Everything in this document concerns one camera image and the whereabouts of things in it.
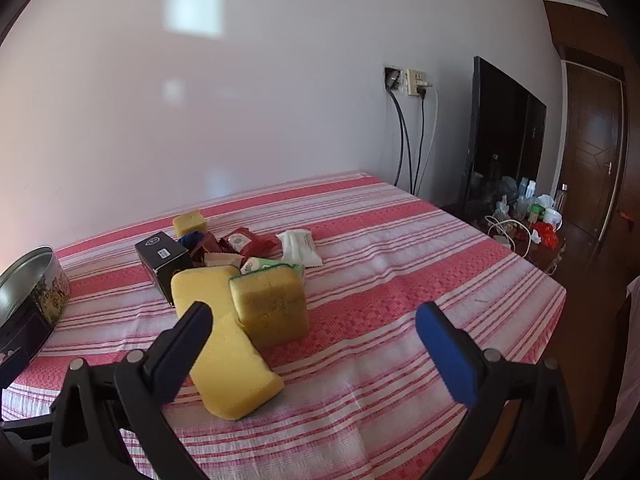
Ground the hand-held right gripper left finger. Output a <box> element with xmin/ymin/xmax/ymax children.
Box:
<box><xmin>48</xmin><ymin>301</ymin><xmax>215</xmax><ymax>480</ymax></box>

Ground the white charger cable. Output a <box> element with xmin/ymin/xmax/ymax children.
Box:
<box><xmin>484</xmin><ymin>214</ymin><xmax>534</xmax><ymax>262</ymax></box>

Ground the large yellow sponge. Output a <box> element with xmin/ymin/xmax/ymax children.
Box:
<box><xmin>171</xmin><ymin>266</ymin><xmax>285</xmax><ymax>421</ymax></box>

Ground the black cardboard box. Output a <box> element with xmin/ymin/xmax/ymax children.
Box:
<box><xmin>135</xmin><ymin>231</ymin><xmax>194</xmax><ymax>307</ymax></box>

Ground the black television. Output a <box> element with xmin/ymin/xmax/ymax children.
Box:
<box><xmin>459</xmin><ymin>56</ymin><xmax>548</xmax><ymax>222</ymax></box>

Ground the white red snack packet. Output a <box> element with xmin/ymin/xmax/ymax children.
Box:
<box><xmin>204</xmin><ymin>251</ymin><xmax>242</xmax><ymax>268</ymax></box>

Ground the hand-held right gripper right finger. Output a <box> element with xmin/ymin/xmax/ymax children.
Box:
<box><xmin>416</xmin><ymin>301</ymin><xmax>578</xmax><ymax>480</ymax></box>

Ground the white wet wipe packet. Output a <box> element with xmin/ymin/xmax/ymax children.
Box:
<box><xmin>276</xmin><ymin>229</ymin><xmax>323</xmax><ymax>267</ymax></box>

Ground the white wall socket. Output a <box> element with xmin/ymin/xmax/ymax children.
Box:
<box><xmin>384</xmin><ymin>65</ymin><xmax>432</xmax><ymax>97</ymax></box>

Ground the red striped tablecloth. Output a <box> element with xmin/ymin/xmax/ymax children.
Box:
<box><xmin>0</xmin><ymin>170</ymin><xmax>568</xmax><ymax>480</ymax></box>

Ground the round metal tin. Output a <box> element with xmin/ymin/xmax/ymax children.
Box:
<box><xmin>0</xmin><ymin>246</ymin><xmax>72</xmax><ymax>366</ymax></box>

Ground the red plastic bag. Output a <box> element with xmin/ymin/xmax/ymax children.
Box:
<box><xmin>530</xmin><ymin>222</ymin><xmax>559</xmax><ymax>251</ymax></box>

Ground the brown wooden door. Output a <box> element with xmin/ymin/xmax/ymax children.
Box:
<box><xmin>559</xmin><ymin>46</ymin><xmax>630</xmax><ymax>266</ymax></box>

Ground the yellow green scouring sponge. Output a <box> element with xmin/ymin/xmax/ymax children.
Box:
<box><xmin>173</xmin><ymin>211</ymin><xmax>209</xmax><ymax>238</ymax></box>
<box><xmin>241</xmin><ymin>302</ymin><xmax>309</xmax><ymax>349</ymax></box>
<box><xmin>229</xmin><ymin>265</ymin><xmax>307</xmax><ymax>323</ymax></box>

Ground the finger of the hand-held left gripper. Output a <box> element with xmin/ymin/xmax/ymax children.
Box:
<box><xmin>0</xmin><ymin>347</ymin><xmax>31</xmax><ymax>391</ymax></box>

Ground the green tissue packet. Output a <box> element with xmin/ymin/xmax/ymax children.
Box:
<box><xmin>241</xmin><ymin>256</ymin><xmax>305</xmax><ymax>277</ymax></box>

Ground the dark wooden side table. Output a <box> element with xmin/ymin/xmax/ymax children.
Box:
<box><xmin>440</xmin><ymin>200</ymin><xmax>568</xmax><ymax>277</ymax></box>

